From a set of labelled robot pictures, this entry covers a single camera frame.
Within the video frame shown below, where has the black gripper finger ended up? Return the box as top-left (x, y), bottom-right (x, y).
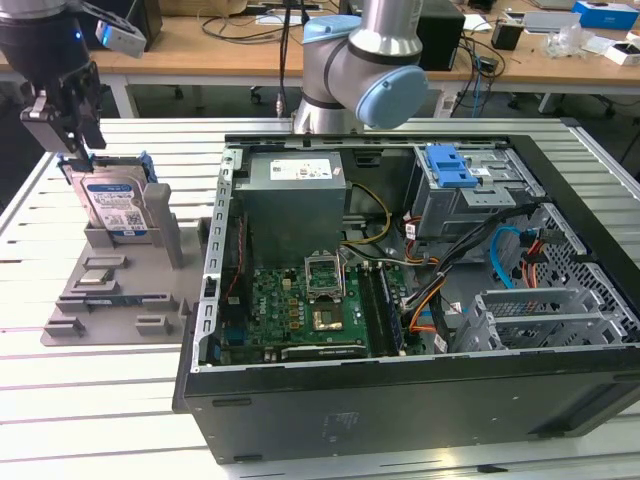
top-left (19, 84), bottom-right (81, 157)
top-left (57, 59), bottom-right (108, 151)

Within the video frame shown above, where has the hard disk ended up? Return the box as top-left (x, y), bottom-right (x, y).
top-left (56, 149), bottom-right (159, 246)

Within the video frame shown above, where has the grey metal disk bay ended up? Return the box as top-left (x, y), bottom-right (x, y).
top-left (457, 287), bottom-right (636, 354)

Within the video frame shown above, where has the grey parts rack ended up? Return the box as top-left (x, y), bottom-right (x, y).
top-left (39, 182), bottom-right (214, 347)

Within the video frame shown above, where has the blue RAM stick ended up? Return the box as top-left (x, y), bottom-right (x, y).
top-left (84, 294), bottom-right (146, 308)

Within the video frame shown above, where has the grey power supply unit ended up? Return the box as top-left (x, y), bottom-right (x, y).
top-left (233, 152), bottom-right (354, 271)

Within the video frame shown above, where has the green motherboard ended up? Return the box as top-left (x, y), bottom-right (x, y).
top-left (219, 259), bottom-right (426, 364)

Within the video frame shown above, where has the metal socket cover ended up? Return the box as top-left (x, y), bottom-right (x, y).
top-left (303, 249), bottom-right (347, 302)

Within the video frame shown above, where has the CPU socket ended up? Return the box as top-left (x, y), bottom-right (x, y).
top-left (310, 295), bottom-right (347, 334)

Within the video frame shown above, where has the black graphics card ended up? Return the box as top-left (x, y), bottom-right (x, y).
top-left (279, 342), bottom-right (369, 363)

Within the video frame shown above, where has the black RAM slot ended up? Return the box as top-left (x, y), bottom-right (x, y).
top-left (357, 265), bottom-right (387, 359)

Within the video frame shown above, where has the white power strip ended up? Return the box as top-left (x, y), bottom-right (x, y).
top-left (433, 91), bottom-right (459, 119)

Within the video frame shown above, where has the small black speaker box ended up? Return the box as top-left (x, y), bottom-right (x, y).
top-left (417, 9), bottom-right (467, 72)

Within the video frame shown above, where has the blue plastic drive latch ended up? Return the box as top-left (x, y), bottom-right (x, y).
top-left (425, 143), bottom-right (480, 190)

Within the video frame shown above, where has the installed RAM stick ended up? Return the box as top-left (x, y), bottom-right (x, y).
top-left (374, 267), bottom-right (407, 355)

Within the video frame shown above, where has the grey metal drive cage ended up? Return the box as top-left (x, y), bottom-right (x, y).
top-left (405, 144), bottom-right (546, 241)

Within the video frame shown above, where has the white paper sheet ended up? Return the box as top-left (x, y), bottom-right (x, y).
top-left (462, 13), bottom-right (494, 35)

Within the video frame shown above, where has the black open PC case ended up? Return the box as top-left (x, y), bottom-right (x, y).
top-left (172, 132), bottom-right (640, 466)

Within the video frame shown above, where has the flat grey box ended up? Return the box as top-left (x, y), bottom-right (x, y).
top-left (522, 10), bottom-right (581, 34)

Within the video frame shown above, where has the clear plastic bag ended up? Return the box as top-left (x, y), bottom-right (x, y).
top-left (544, 22), bottom-right (589, 59)

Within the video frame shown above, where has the blue cardboard box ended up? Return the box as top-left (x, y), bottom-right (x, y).
top-left (572, 0), bottom-right (640, 31)

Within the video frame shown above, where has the white box black insert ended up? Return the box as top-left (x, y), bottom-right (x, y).
top-left (604, 40), bottom-right (640, 66)

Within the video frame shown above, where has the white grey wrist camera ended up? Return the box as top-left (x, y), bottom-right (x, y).
top-left (93, 18), bottom-right (148, 57)

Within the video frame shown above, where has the thin black looped cable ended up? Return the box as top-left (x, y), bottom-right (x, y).
top-left (199, 14), bottom-right (301, 47)

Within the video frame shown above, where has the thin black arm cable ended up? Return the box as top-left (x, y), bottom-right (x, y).
top-left (275, 0), bottom-right (307, 119)

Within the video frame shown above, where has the yellow wire bundle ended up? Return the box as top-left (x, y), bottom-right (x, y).
top-left (344, 182), bottom-right (392, 247)

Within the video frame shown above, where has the orange flat wire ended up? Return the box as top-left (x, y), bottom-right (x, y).
top-left (408, 287), bottom-right (444, 335)

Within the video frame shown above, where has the black sleeved wire bundle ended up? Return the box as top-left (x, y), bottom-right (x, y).
top-left (432, 202), bottom-right (544, 281)

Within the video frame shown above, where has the blue wire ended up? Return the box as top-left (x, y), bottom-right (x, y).
top-left (489, 224), bottom-right (522, 291)

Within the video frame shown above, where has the red orange wire bundle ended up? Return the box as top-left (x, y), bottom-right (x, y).
top-left (519, 238), bottom-right (549, 291)

